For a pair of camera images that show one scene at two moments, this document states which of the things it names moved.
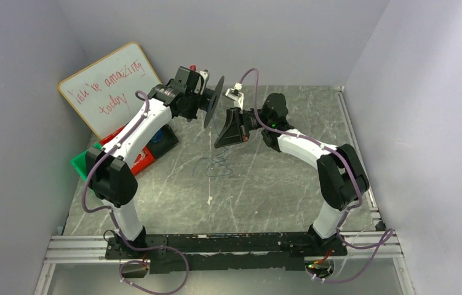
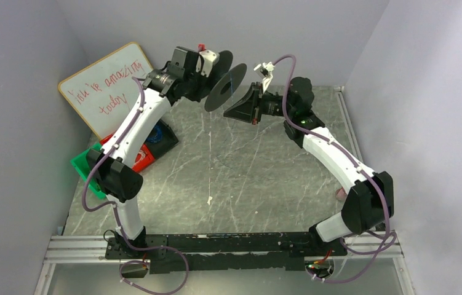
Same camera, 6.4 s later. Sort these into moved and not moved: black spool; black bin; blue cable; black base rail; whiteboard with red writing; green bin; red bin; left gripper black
Moved: blue cable; black spool; left gripper black
Not moved: red bin; black bin; green bin; black base rail; whiteboard with red writing
